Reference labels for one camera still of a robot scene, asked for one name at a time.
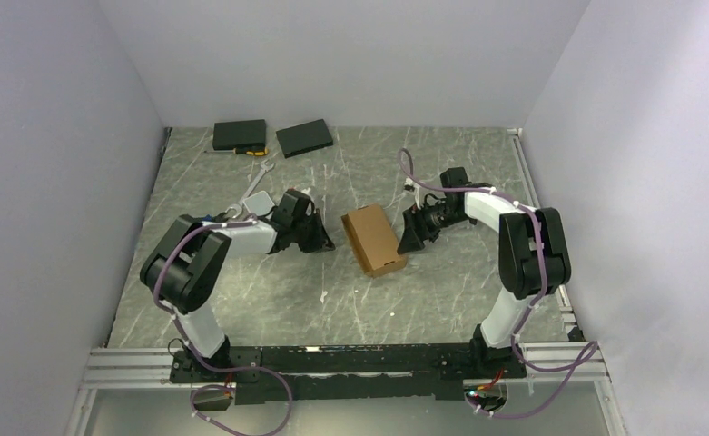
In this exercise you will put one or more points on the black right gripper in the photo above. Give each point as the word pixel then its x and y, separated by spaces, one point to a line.
pixel 416 230

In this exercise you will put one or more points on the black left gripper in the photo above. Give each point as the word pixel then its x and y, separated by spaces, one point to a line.
pixel 321 242

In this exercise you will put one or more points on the brown cardboard box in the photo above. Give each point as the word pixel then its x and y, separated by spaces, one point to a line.
pixel 373 241

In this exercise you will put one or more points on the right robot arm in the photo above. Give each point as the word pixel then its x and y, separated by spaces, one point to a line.
pixel 532 254

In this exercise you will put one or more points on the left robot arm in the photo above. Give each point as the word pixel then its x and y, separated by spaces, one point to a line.
pixel 182 270

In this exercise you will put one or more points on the grey white rectangular device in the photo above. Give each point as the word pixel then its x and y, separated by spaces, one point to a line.
pixel 259 203

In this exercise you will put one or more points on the silver combination wrench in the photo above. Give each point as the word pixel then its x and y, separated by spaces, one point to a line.
pixel 236 210

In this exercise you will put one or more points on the black foam block right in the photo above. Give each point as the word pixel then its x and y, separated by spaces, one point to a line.
pixel 304 138

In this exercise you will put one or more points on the black foam block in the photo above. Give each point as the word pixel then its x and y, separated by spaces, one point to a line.
pixel 304 138
pixel 238 134

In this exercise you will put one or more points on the yellow black screwdriver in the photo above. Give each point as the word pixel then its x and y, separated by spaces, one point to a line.
pixel 250 151

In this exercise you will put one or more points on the black foam block left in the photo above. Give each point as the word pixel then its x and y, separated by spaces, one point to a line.
pixel 238 134

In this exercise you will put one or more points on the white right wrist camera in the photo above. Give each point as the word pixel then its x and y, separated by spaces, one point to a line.
pixel 411 186

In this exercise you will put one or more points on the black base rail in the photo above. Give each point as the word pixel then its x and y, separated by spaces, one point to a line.
pixel 337 372

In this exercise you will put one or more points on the aluminium frame rail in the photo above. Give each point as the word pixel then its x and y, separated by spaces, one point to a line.
pixel 127 369

